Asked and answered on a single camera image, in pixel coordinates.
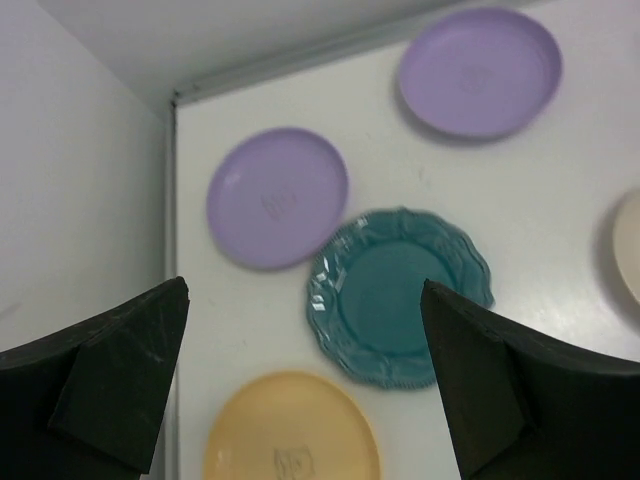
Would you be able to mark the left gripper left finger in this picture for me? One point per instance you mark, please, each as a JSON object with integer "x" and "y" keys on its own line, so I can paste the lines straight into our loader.
{"x": 88, "y": 401}

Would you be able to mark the purple plate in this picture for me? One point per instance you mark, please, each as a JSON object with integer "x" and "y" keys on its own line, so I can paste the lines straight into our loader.
{"x": 277, "y": 197}
{"x": 480, "y": 73}

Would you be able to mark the orange plate left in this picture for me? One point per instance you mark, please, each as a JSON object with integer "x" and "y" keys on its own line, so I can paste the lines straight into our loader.
{"x": 291, "y": 425}

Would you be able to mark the teal scalloped plate back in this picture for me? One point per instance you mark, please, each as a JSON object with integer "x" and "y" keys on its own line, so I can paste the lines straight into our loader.
{"x": 365, "y": 286}

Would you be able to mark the purple plate near left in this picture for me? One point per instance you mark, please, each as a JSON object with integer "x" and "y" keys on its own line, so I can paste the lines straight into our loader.
{"x": 277, "y": 197}

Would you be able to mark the purple plate at back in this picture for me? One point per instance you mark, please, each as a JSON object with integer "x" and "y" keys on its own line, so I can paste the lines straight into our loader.
{"x": 480, "y": 73}

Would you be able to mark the cream plate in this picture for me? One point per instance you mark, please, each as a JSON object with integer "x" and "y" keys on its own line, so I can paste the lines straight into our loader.
{"x": 626, "y": 242}

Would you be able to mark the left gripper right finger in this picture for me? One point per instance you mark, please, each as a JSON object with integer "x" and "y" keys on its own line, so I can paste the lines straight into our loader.
{"x": 520, "y": 404}

